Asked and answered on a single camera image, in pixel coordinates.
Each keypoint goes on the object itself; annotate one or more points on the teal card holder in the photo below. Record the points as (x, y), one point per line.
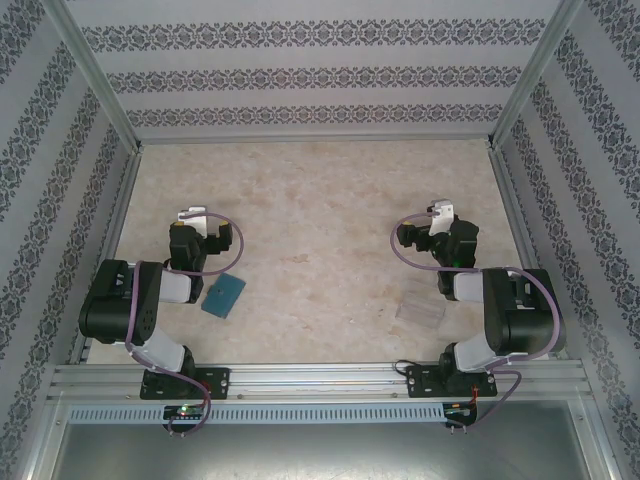
(222, 297)

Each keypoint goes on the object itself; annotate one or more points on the clear plastic tray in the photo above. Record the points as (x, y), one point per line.
(420, 305)

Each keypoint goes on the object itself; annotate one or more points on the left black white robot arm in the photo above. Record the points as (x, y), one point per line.
(107, 300)

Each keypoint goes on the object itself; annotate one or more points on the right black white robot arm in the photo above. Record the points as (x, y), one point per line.
(525, 320)

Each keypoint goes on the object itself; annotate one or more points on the right controller circuit board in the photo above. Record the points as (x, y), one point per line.
(460, 410)

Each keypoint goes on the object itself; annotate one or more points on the controller circuit board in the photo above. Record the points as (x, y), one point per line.
(460, 410)
(185, 412)

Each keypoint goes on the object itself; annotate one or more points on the left controller circuit board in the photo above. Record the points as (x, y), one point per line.
(185, 412)

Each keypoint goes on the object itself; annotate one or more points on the grey metal sheet panel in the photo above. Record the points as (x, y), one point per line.
(320, 455)

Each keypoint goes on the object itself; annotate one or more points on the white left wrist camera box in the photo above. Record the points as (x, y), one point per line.
(200, 226)

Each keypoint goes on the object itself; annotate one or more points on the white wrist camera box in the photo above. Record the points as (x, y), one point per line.
(200, 226)
(445, 207)

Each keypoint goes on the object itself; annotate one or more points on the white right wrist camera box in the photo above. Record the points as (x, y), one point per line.
(445, 207)

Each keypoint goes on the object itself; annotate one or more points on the aluminium table side rail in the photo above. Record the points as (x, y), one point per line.
(117, 220)
(515, 210)

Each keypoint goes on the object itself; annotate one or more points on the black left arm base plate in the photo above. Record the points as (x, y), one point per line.
(220, 382)

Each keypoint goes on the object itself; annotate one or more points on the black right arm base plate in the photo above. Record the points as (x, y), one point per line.
(422, 382)

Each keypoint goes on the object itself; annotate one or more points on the aluminium frame post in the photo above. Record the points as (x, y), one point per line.
(535, 75)
(100, 85)

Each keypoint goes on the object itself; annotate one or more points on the aluminium mounting rail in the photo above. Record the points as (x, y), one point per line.
(320, 382)

